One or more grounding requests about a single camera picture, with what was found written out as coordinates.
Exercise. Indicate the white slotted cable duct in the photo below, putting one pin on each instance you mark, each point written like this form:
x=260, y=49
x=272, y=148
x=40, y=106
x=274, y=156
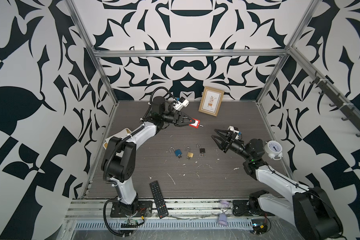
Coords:
x=172, y=224

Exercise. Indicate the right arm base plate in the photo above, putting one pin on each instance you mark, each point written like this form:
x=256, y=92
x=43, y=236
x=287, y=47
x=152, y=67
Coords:
x=246, y=208

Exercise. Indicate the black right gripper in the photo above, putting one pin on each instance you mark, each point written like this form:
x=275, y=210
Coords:
x=229, y=140

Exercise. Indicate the blue padlock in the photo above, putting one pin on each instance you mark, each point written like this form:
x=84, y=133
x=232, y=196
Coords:
x=177, y=152

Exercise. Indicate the grey wall hook rack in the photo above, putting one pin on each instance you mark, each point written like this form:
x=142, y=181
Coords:
x=338, y=100

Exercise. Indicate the right circuit board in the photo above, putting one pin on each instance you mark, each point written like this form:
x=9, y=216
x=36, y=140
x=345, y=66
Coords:
x=262, y=227

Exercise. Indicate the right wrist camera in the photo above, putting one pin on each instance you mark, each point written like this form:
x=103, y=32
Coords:
x=234, y=129

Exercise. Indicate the red padlock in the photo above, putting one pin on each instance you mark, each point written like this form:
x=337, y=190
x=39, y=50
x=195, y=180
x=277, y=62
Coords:
x=195, y=124

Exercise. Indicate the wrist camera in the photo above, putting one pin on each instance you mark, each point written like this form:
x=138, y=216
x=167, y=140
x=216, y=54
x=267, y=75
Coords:
x=234, y=129
x=180, y=103

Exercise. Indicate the circuit board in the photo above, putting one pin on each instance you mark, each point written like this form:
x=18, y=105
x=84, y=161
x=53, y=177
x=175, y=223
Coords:
x=262, y=227
x=132, y=224

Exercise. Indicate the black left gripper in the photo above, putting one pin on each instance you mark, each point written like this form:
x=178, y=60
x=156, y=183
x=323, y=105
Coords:
x=178, y=119

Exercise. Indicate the left circuit board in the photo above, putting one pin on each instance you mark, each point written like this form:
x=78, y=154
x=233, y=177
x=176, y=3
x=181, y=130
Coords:
x=132, y=224

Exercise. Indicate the black remote control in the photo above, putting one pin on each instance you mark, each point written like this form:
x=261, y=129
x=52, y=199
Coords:
x=159, y=200

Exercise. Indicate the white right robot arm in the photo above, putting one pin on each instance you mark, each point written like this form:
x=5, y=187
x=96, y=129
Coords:
x=308, y=209

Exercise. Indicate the white alarm clock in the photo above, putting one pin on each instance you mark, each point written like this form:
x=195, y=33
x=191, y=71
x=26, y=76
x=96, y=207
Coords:
x=274, y=150

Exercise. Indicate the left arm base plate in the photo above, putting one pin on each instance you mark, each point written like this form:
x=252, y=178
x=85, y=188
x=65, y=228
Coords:
x=136, y=209

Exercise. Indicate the brass padlock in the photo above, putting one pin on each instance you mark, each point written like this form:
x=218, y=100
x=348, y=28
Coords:
x=189, y=153

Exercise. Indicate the purple hourglass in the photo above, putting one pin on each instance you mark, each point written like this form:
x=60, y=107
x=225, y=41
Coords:
x=223, y=219

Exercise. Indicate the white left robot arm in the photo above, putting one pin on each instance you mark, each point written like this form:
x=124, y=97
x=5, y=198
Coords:
x=119, y=161

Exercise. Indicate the black padlock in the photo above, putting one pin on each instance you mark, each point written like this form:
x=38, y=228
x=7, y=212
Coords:
x=202, y=150

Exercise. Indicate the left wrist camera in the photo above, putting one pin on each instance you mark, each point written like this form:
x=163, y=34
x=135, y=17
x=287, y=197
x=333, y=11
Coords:
x=180, y=103

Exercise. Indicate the gold picture frame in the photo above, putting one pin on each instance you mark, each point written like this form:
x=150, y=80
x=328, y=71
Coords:
x=211, y=101

